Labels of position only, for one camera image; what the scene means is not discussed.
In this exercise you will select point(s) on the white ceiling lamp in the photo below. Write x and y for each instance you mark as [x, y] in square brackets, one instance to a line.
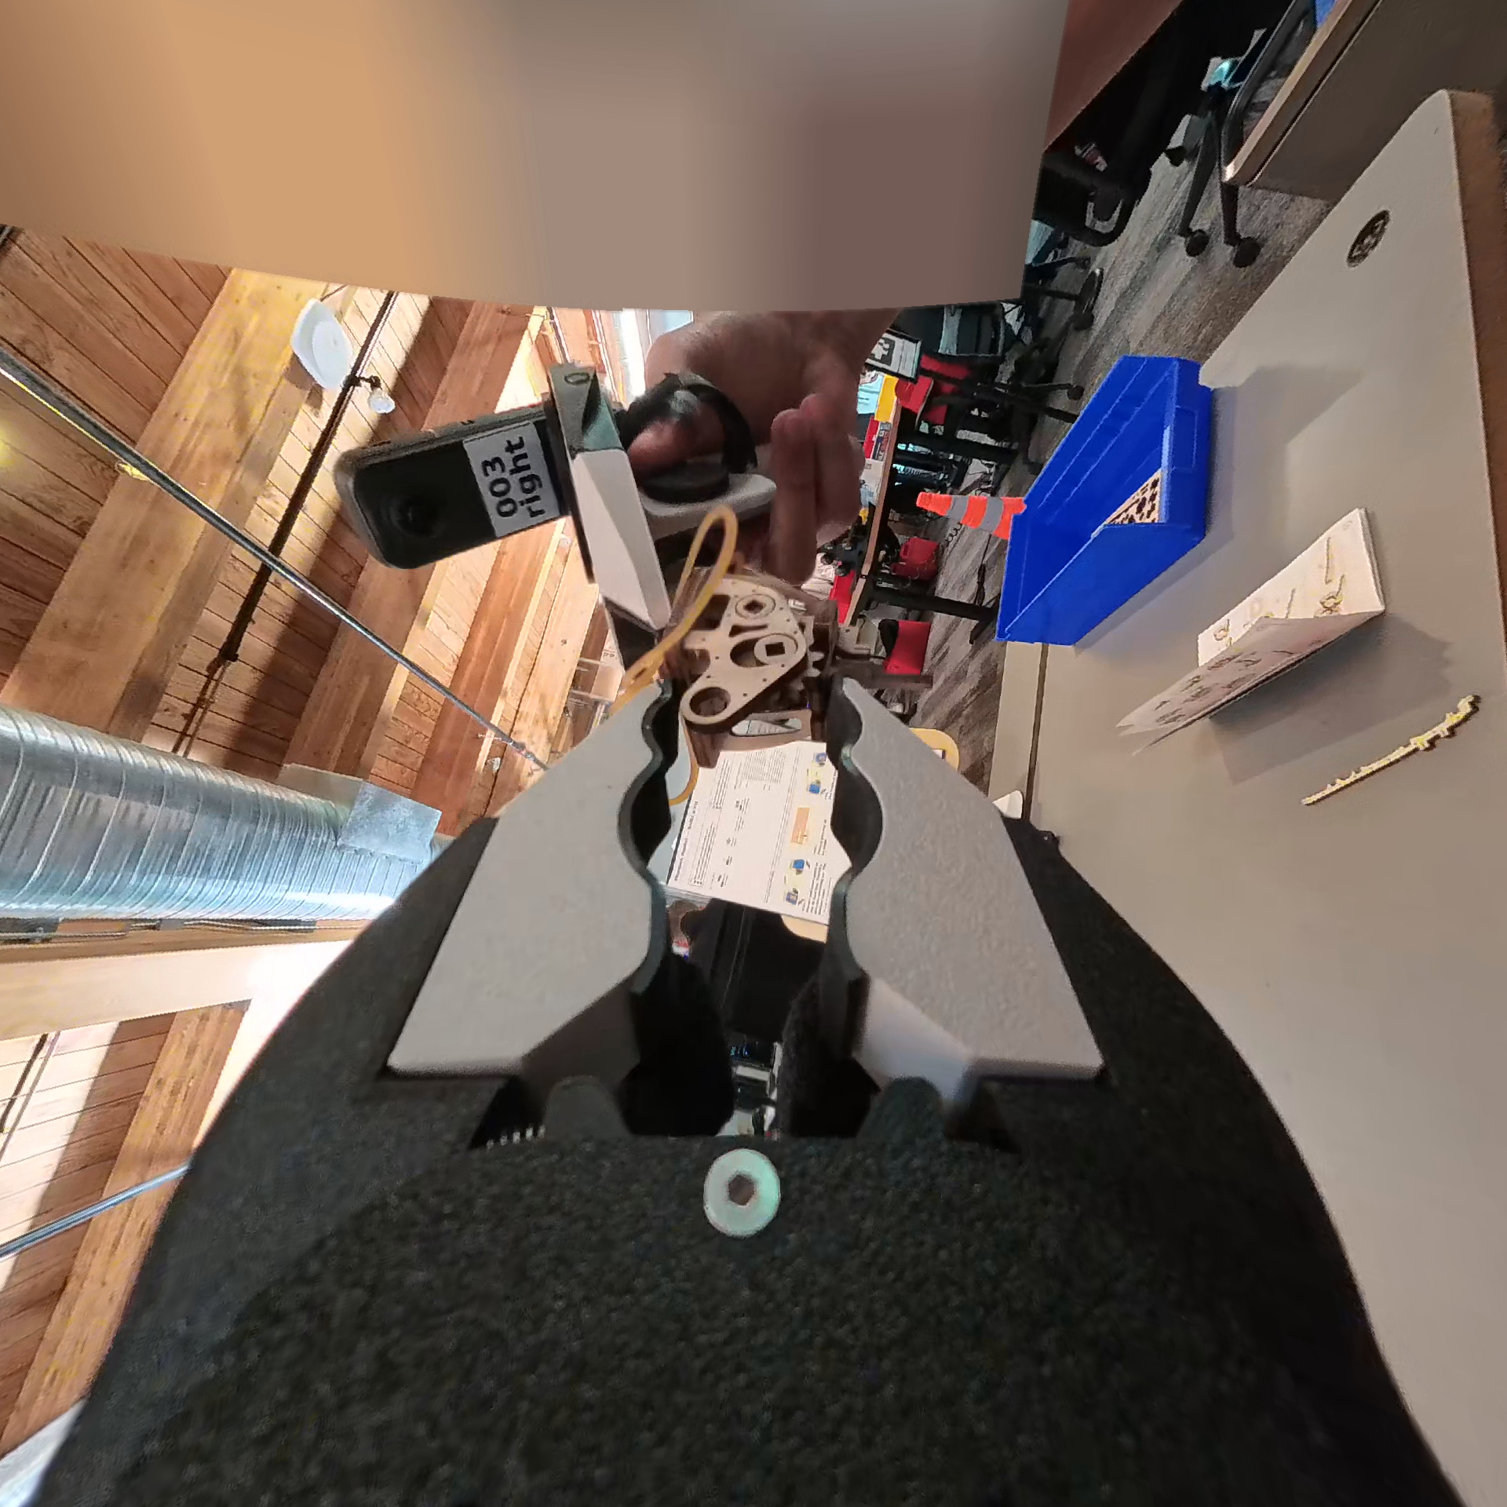
[323, 342]

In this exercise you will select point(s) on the orange traffic cone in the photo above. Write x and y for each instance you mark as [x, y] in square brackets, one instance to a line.
[940, 505]

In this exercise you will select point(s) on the person's right hand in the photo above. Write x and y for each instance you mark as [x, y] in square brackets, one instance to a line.
[812, 386]

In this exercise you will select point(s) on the instruction sheet clipboard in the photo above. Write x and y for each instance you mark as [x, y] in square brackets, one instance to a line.
[751, 825]

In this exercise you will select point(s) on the black office chair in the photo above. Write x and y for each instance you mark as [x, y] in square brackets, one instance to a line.
[1098, 192]

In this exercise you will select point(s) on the cut-out wooden sheet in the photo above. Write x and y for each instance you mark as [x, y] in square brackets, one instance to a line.
[1138, 502]

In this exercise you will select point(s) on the blue plastic bin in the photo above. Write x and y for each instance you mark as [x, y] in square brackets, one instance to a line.
[1058, 566]

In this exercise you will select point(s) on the tan rubber band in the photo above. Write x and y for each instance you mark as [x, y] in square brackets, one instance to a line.
[720, 514]

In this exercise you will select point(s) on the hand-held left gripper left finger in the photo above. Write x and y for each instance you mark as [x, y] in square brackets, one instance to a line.
[527, 939]

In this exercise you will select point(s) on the silver ventilation duct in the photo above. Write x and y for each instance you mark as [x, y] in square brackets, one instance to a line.
[174, 814]

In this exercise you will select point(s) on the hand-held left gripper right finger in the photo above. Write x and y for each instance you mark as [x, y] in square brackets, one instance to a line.
[965, 939]

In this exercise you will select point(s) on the instruction booklet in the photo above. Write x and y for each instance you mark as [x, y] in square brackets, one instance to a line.
[1295, 574]

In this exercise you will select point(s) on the notched wooden stick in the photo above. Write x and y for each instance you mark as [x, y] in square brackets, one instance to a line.
[1391, 752]

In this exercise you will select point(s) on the wooden model assembly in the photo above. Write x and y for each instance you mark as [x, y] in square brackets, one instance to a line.
[751, 638]

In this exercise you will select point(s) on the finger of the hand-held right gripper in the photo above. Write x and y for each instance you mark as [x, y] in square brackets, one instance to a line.
[625, 540]

